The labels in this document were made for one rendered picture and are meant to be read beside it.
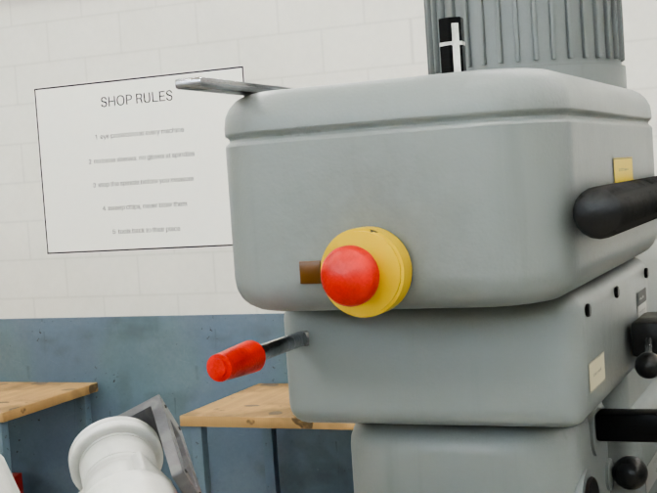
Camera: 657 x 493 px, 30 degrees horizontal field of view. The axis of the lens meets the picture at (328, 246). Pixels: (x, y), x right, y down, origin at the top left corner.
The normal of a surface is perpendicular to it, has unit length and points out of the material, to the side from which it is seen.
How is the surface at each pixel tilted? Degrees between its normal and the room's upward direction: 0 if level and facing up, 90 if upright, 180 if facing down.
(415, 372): 90
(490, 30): 90
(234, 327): 90
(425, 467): 90
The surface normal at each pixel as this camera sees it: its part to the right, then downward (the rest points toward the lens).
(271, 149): -0.48, 0.08
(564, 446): 0.61, -0.13
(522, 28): -0.15, 0.07
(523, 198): 0.28, 0.04
